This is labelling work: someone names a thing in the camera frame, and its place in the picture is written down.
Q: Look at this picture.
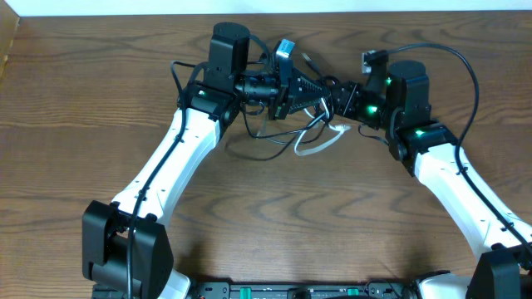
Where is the white usb cable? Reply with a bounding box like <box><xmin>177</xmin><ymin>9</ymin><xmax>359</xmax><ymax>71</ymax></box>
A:
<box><xmin>293</xmin><ymin>97</ymin><xmax>352</xmax><ymax>158</ymax></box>

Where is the right camera cable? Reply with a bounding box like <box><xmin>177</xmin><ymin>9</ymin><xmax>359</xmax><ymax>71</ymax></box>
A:
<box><xmin>384</xmin><ymin>42</ymin><xmax>532</xmax><ymax>252</ymax></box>

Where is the black usb cable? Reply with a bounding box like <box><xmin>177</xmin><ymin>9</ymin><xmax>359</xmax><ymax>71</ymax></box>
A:
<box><xmin>240</xmin><ymin>51</ymin><xmax>346</xmax><ymax>162</ymax></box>

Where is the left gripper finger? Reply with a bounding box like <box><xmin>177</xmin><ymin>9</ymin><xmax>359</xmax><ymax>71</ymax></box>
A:
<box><xmin>288</xmin><ymin>95</ymin><xmax>330</xmax><ymax>115</ymax></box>
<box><xmin>293</xmin><ymin>68</ymin><xmax>330</xmax><ymax>98</ymax></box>

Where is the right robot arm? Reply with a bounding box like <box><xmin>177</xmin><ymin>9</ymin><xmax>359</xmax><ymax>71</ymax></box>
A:
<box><xmin>330</xmin><ymin>61</ymin><xmax>531</xmax><ymax>298</ymax></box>

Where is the camera cable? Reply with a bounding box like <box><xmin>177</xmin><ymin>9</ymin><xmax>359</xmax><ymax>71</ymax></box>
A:
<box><xmin>126</xmin><ymin>60</ymin><xmax>196</xmax><ymax>299</ymax></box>
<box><xmin>384</xmin><ymin>42</ymin><xmax>532</xmax><ymax>252</ymax></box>

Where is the left camera cable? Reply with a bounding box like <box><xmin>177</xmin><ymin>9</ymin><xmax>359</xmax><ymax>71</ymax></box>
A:
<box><xmin>126</xmin><ymin>60</ymin><xmax>196</xmax><ymax>299</ymax></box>

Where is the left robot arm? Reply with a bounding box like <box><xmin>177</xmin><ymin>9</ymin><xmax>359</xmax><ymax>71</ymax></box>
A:
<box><xmin>82</xmin><ymin>22</ymin><xmax>330</xmax><ymax>298</ymax></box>

